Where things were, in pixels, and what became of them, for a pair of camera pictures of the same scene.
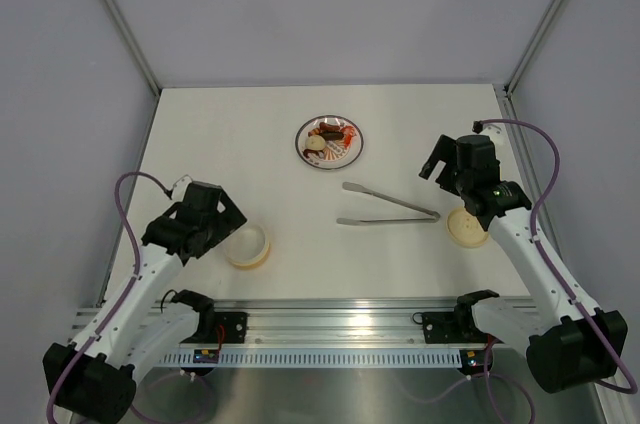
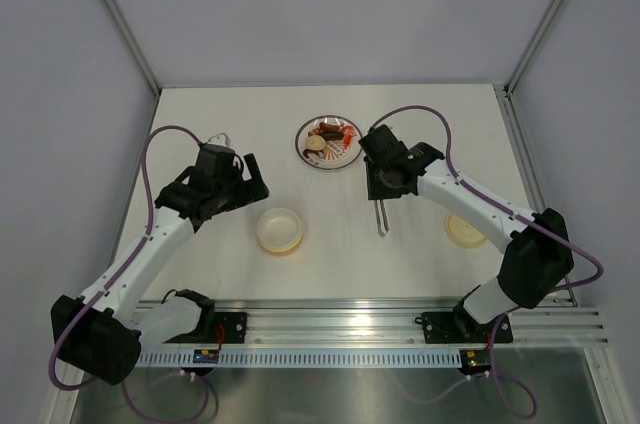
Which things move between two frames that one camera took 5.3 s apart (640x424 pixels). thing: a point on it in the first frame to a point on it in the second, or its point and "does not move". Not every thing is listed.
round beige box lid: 465,229 does not move
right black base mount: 451,327 does not move
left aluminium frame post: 120,15 does not move
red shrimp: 348,132 does not move
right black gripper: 445,150 to 376,192
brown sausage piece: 331,135 does not move
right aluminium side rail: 532,181 does not move
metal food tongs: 435,216 to 382,206
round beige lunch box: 247,247 to 279,230
